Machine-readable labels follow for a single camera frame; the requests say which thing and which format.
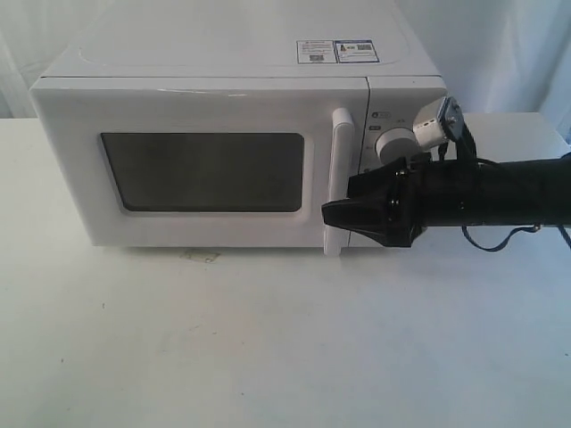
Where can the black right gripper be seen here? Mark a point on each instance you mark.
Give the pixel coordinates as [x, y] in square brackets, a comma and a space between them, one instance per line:
[412, 195]

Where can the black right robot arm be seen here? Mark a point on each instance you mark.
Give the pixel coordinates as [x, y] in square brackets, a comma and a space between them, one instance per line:
[524, 195]

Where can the white microwave door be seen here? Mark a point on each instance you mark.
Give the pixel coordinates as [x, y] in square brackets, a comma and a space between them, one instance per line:
[205, 162]

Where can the white Midea microwave oven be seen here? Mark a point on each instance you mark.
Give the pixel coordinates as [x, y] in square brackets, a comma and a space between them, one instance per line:
[267, 39]

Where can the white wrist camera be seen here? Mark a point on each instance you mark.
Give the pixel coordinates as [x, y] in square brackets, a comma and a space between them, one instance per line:
[438, 122]

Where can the white upper microwave knob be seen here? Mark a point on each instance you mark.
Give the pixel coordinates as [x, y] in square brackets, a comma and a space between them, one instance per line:
[395, 144]

